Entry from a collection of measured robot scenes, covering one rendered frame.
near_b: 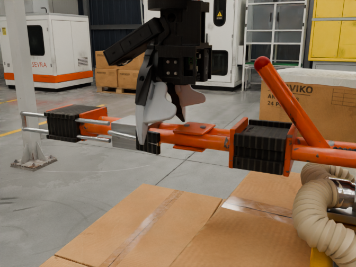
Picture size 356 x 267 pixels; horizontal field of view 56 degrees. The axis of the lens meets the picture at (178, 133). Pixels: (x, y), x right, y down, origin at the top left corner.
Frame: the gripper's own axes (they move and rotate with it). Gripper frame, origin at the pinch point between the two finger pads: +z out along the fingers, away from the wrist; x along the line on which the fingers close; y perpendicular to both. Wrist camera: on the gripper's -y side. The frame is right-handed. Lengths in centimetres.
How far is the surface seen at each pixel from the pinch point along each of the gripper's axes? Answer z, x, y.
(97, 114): -1.2, 2.4, -14.5
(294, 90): 14, 147, 7
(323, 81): 8, 142, 21
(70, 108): -2.0, 1.1, -19.6
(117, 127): -0.5, -1.7, -7.2
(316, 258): 11.2, -7.5, 25.1
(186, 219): 53, 59, -20
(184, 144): 1.1, -1.4, 4.7
